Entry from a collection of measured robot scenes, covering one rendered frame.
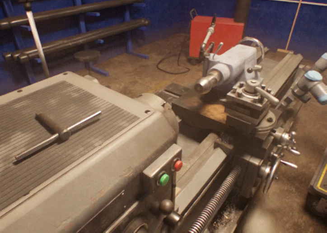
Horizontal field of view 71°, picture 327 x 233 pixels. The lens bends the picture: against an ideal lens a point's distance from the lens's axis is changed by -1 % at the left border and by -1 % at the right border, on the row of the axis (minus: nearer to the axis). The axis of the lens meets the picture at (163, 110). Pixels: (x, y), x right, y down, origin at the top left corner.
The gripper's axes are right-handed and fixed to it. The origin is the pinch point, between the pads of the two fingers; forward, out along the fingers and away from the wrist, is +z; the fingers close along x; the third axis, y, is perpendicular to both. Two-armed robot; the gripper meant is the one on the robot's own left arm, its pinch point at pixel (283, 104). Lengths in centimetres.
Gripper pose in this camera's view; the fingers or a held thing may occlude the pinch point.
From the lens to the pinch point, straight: 191.8
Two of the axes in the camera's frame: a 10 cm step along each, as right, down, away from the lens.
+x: -7.8, 4.4, -4.5
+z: -1.7, 5.5, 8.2
